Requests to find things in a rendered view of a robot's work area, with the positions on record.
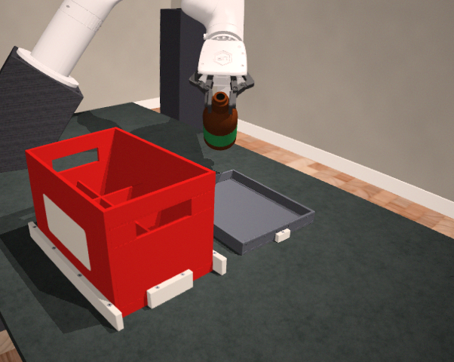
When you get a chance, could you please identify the brown bottle with green label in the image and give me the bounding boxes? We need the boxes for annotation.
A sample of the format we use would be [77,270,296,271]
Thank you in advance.
[203,91,238,151]

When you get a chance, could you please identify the red plastic crate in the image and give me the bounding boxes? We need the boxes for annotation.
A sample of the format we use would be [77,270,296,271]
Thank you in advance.
[25,127,216,317]

